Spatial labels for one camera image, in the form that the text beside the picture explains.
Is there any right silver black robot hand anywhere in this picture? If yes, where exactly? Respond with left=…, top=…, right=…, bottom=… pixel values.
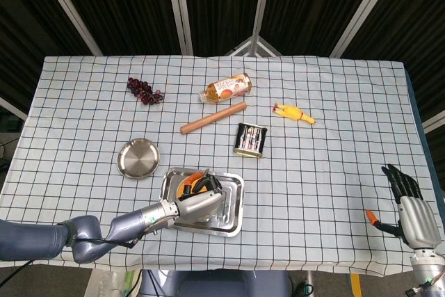
left=364, top=163, right=442, bottom=250

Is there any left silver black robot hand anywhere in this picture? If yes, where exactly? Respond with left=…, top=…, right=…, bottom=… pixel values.
left=173, top=168, right=224, bottom=223

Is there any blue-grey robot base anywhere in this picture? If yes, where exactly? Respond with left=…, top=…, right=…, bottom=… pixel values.
left=138, top=269, right=291, bottom=297

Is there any bowl of yellow liquid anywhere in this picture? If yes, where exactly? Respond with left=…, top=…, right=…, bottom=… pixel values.
left=176, top=173, right=209, bottom=201

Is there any rectangular steel tray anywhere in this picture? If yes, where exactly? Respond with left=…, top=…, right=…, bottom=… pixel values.
left=155, top=167, right=245, bottom=238

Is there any blue checkered tablecloth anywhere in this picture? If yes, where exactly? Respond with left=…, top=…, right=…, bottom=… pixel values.
left=0, top=54, right=445, bottom=277

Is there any round steel plate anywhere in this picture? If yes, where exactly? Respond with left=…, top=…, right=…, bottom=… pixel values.
left=116, top=138, right=161, bottom=180

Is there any black rectangular tin can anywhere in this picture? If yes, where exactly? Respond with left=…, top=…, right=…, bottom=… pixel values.
left=232, top=122, right=268, bottom=159

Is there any wooden rolling pin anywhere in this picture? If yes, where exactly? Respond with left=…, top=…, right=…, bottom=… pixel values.
left=179, top=101, right=248, bottom=135

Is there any yellow strip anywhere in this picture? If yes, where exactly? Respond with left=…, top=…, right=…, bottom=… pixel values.
left=349, top=273, right=362, bottom=297

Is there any orange drink bottle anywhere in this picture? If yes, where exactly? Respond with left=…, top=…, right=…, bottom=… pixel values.
left=199, top=72, right=252, bottom=104

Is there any dark red grape bunch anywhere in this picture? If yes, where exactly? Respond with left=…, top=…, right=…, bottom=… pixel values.
left=127, top=77, right=165, bottom=106

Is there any yellow rubber chicken toy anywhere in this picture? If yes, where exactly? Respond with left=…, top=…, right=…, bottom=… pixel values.
left=272, top=102, right=317, bottom=125

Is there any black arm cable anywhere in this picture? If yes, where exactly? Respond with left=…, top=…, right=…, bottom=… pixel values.
left=74, top=220, right=157, bottom=248

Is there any white metal frame post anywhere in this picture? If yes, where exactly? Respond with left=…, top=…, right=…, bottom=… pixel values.
left=250, top=0, right=274, bottom=56
left=329, top=0, right=403, bottom=58
left=33, top=0, right=104, bottom=56
left=163, top=0, right=194, bottom=56

